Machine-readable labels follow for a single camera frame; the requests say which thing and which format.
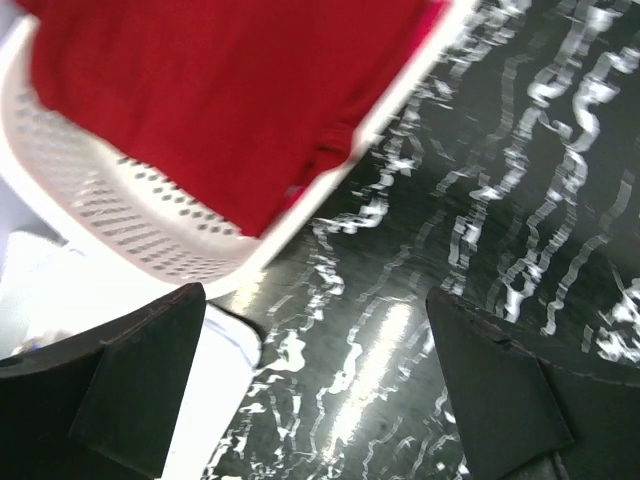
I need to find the white plastic laundry basket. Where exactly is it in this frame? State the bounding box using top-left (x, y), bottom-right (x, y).
top-left (1, 1), bottom-right (474, 298)

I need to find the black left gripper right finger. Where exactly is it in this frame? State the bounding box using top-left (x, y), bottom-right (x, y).
top-left (426, 288), bottom-right (639, 479)

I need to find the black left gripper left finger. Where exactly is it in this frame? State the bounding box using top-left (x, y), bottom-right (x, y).
top-left (1, 283), bottom-right (206, 479)

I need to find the red t shirt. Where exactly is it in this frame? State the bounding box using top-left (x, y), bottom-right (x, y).
top-left (23, 0), bottom-right (446, 237)

